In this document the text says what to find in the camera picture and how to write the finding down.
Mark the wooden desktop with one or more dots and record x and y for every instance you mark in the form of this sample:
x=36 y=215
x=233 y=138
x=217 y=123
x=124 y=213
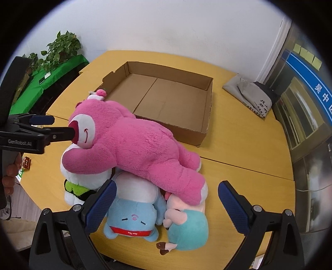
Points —
x=233 y=155

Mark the green potted plant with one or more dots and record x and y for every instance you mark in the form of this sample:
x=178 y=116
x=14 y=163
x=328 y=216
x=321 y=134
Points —
x=62 y=44

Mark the brown cardboard box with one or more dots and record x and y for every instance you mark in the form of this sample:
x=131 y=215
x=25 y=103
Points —
x=168 y=98

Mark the glass door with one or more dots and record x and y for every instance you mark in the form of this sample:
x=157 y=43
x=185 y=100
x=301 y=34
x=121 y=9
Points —
x=303 y=116

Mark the pink bear plush toy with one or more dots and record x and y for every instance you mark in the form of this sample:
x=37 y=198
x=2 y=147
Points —
x=134 y=140

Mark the white door frame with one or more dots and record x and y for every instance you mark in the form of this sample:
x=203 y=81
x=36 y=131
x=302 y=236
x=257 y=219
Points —
x=275 y=49

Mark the white green plush toy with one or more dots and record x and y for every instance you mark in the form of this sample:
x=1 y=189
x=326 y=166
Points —
x=77 y=174

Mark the blue wall sign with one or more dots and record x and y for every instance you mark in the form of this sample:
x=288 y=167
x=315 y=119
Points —
x=306 y=72

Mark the teal pink plush doll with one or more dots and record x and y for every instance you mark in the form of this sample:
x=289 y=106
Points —
x=186 y=231

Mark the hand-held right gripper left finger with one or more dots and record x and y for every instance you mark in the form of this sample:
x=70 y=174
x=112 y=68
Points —
x=99 y=206

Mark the grey folded cloth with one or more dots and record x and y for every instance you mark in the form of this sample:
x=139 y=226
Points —
x=245 y=89

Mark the person's left hand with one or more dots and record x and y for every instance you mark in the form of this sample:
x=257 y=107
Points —
x=11 y=170

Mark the small green packet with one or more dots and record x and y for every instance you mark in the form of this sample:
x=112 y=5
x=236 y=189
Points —
x=20 y=176

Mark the small red box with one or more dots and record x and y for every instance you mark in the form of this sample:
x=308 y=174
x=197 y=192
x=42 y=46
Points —
x=26 y=163

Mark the green table cloth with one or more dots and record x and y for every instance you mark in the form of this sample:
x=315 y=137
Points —
x=39 y=89

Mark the yellow sticky note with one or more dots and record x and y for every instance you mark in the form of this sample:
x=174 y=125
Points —
x=317 y=62
x=310 y=56
x=297 y=48
x=303 y=52

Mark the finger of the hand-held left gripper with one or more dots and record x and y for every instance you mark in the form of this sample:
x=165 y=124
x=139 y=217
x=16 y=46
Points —
x=63 y=134
x=41 y=120

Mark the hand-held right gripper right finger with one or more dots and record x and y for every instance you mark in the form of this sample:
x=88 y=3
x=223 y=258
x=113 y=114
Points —
x=231 y=206

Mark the blue white plush toy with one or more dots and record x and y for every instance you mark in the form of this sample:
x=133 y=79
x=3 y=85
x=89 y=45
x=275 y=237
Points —
x=129 y=213

